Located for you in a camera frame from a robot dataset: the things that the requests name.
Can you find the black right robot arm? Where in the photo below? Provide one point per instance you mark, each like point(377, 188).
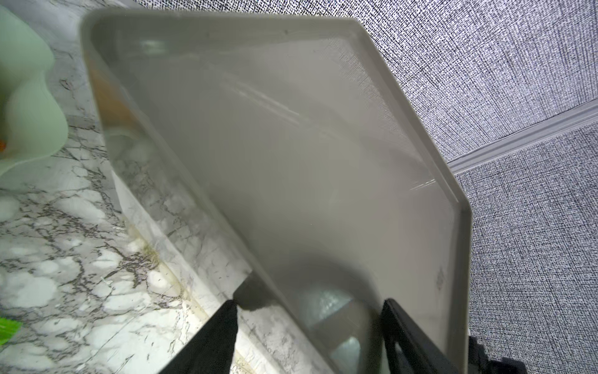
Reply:
point(480, 363)

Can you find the green scalloped glass plate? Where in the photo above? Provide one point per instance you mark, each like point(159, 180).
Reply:
point(33, 126)

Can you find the green snack packet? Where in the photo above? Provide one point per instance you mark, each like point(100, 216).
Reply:
point(8, 329)

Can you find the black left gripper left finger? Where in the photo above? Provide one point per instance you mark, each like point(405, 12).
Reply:
point(212, 349)

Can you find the grey three-drawer storage box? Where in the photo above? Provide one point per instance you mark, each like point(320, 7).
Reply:
point(274, 160)

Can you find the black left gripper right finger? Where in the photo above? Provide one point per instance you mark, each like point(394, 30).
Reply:
point(408, 348)

